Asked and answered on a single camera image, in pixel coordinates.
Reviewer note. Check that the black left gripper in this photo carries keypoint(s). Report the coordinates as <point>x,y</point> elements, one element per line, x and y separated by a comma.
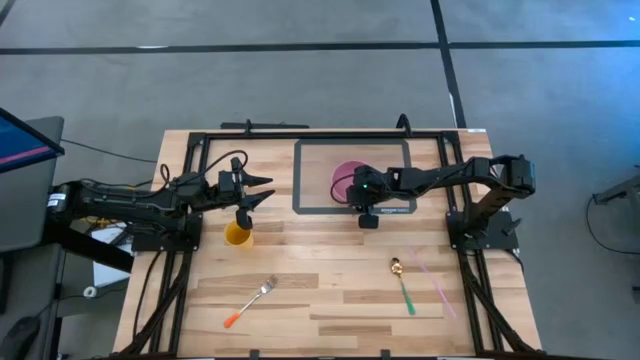
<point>232,190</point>

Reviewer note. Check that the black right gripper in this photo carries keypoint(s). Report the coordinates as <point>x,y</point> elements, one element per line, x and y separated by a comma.
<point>367,182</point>

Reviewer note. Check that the yellow plastic cup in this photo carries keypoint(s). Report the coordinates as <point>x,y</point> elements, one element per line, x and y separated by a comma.
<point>237,235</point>

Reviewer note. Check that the pink drinking straw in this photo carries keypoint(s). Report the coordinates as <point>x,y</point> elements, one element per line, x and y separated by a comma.
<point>432,281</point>

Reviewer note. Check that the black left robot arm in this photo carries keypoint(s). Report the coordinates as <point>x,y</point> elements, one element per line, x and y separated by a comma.
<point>125,205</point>

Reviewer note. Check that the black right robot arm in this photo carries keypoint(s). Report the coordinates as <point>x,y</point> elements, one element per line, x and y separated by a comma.
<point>450,175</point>

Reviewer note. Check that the pink plastic bowl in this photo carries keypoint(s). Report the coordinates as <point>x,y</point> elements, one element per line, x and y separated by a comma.
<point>342,175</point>

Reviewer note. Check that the black-bordered silicone mat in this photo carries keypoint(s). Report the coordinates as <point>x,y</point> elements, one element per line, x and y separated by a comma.
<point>310,210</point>

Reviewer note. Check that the black hook clamp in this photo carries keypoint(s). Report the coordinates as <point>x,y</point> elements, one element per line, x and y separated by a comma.
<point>407,127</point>

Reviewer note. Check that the white table label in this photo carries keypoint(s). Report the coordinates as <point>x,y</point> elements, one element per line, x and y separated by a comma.
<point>476,130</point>

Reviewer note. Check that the black table edge clamp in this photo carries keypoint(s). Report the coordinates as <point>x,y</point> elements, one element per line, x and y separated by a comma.
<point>254,354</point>
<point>385,354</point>

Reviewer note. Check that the white sheet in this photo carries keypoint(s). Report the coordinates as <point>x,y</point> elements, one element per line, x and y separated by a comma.
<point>107,272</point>

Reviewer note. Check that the black desk beam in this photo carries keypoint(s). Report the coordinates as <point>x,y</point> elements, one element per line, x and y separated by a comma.
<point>90,250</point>

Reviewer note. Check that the white tape roll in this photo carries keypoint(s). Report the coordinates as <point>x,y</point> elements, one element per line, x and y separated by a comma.
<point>90,292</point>

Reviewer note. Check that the grey desk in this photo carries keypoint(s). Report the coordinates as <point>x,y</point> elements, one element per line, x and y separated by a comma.
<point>25,210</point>

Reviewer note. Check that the computer monitor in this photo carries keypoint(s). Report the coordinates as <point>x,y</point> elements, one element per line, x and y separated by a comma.
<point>20,145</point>

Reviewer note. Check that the grey metal stand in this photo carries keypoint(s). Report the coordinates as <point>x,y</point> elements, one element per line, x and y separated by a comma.
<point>622,191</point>

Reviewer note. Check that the black floor object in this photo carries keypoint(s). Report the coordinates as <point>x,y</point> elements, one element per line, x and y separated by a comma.
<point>636,295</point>

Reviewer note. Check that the black metal table frame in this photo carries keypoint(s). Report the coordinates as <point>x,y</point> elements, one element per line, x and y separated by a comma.
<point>325,135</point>

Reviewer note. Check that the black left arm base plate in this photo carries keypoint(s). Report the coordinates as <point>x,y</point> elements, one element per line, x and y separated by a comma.
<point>165,245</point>

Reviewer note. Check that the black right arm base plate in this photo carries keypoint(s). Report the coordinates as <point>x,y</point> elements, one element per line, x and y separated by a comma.
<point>500,235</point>

